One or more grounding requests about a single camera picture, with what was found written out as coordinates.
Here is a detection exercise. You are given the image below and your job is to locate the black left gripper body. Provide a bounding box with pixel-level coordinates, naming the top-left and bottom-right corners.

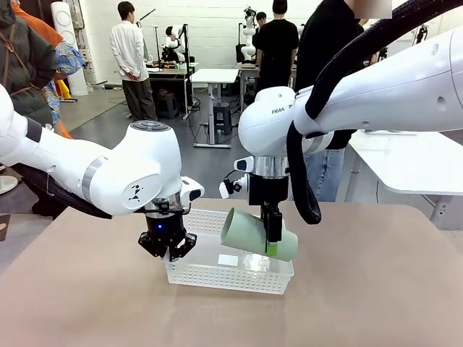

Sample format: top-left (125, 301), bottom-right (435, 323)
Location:
top-left (144, 212), bottom-right (189, 254)

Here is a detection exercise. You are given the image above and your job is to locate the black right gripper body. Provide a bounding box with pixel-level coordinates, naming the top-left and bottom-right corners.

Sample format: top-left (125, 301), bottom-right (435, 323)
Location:
top-left (248, 173), bottom-right (290, 215)

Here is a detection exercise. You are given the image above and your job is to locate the pale green cup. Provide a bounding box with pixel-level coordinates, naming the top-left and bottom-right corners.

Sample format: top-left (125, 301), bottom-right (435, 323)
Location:
top-left (220, 207), bottom-right (300, 262)

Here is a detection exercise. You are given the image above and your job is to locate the white perforated plastic basket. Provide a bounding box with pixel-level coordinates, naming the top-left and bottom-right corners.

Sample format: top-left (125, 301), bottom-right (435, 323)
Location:
top-left (164, 208), bottom-right (295, 296)

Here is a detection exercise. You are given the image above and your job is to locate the grey plastic stool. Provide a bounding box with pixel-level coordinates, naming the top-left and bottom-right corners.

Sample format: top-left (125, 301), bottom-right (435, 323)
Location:
top-left (212, 103), bottom-right (232, 135)

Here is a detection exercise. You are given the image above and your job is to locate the grey background workbench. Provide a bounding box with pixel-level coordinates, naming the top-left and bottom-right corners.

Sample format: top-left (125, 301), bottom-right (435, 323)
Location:
top-left (237, 61), bottom-right (301, 120)

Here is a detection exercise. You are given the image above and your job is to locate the dark plastic stool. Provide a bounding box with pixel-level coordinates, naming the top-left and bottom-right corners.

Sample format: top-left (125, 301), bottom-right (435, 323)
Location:
top-left (156, 92), bottom-right (180, 119)

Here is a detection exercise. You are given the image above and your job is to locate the white standing desk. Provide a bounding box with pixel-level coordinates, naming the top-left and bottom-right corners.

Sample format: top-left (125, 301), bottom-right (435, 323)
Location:
top-left (190, 67), bottom-right (240, 149)

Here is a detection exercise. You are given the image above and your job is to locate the man in black tee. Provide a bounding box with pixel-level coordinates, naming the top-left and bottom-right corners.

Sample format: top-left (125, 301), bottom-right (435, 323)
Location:
top-left (254, 0), bottom-right (300, 106)

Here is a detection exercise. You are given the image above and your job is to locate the white side table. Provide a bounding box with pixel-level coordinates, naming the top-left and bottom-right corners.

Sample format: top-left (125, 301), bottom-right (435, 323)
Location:
top-left (347, 129), bottom-right (463, 231)

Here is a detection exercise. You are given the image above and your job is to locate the wood-top workbench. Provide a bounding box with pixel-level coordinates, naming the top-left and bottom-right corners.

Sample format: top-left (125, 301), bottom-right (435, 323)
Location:
top-left (146, 59), bottom-right (200, 120)

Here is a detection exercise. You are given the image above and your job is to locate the white round stand base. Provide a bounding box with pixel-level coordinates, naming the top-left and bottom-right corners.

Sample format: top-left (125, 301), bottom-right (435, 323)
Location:
top-left (0, 175), bottom-right (19, 195)

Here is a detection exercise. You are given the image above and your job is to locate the person in black shirt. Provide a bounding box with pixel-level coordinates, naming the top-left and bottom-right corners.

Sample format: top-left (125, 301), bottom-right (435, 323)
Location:
top-left (293, 0), bottom-right (394, 203)

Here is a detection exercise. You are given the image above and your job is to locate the dark-haired bystander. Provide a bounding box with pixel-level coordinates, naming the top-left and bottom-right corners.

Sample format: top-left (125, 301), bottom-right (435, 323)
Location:
top-left (252, 12), bottom-right (268, 48)

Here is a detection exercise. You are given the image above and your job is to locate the man in white shirt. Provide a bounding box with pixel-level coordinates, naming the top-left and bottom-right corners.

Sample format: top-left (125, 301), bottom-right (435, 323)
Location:
top-left (109, 1), bottom-right (159, 122)

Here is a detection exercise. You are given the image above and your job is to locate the blue floral shirt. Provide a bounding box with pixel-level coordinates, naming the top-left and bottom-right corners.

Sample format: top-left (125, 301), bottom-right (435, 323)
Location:
top-left (45, 38), bottom-right (88, 126)

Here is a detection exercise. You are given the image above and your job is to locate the white tower fan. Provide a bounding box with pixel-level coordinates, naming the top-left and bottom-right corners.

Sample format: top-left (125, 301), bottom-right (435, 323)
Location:
top-left (49, 1), bottom-right (90, 97)

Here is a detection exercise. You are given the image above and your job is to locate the mannequin in dark green jacket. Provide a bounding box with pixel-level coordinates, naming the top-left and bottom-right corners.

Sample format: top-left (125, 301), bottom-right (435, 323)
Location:
top-left (0, 0), bottom-right (59, 126)

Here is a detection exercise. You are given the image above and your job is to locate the mannequin in orange garment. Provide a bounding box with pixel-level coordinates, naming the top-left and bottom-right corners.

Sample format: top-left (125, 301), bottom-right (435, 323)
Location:
top-left (10, 0), bottom-right (75, 140)

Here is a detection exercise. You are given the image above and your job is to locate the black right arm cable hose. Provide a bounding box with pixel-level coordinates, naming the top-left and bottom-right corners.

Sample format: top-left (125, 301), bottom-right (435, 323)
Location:
top-left (286, 0), bottom-right (463, 226)

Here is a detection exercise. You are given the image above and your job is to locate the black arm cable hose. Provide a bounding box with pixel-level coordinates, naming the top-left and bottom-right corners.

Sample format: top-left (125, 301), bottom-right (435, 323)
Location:
top-left (286, 0), bottom-right (463, 226)
top-left (14, 164), bottom-right (113, 220)

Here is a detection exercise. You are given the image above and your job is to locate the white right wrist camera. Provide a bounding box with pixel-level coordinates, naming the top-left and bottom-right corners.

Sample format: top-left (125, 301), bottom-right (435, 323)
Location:
top-left (218, 169), bottom-right (250, 200)

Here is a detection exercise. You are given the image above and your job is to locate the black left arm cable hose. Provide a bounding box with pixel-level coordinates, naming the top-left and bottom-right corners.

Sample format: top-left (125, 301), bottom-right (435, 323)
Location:
top-left (14, 164), bottom-right (113, 220)

